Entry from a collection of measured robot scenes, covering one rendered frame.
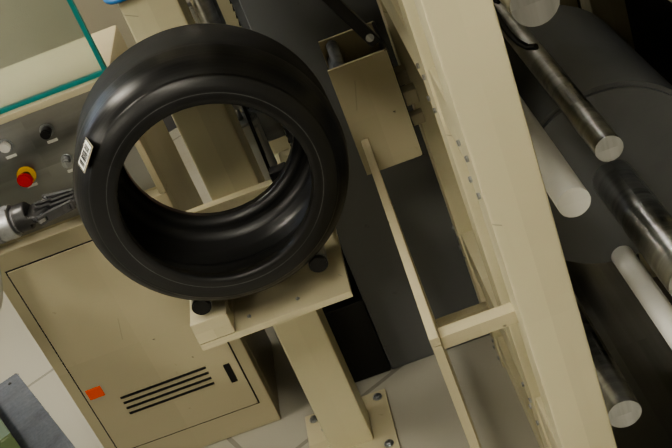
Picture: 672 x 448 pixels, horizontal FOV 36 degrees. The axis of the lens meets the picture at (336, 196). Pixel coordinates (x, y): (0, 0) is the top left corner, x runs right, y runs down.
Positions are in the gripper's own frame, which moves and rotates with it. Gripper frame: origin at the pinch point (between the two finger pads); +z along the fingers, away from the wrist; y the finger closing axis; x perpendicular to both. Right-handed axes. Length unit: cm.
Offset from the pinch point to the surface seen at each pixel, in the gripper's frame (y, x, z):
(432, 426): -9, 106, 59
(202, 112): -6.6, -12.4, 35.9
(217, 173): -6.6, 4.3, 32.9
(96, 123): -46, -35, 22
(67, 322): 16, 44, -29
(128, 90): -46, -39, 31
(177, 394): 16, 82, -11
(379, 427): -3, 105, 44
